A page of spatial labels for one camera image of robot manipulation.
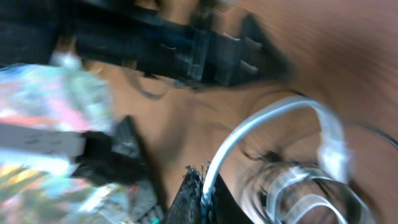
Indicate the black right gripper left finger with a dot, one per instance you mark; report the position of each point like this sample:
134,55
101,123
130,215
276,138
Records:
186,206

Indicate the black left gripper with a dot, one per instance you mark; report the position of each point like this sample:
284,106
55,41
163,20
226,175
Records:
136,37

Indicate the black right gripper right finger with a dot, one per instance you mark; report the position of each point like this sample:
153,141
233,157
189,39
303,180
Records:
224,208

